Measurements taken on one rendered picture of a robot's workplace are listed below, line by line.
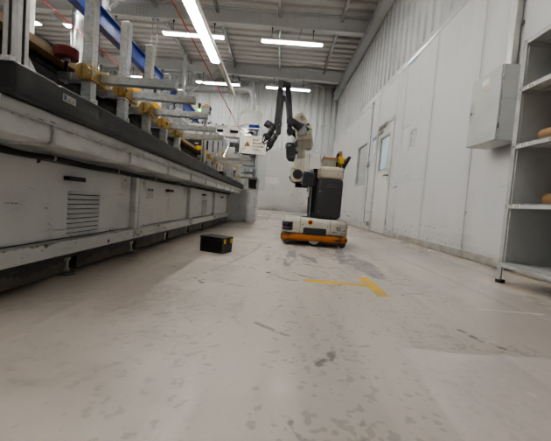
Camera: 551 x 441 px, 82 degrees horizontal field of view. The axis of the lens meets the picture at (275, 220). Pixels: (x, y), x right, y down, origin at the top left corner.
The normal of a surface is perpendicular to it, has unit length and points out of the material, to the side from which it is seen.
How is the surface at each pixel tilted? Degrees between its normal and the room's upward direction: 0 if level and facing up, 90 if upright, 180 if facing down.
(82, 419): 0
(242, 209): 90
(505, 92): 90
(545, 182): 90
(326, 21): 90
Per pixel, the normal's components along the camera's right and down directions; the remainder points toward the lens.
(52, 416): 0.08, -1.00
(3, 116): 1.00, 0.08
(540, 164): -0.01, 0.05
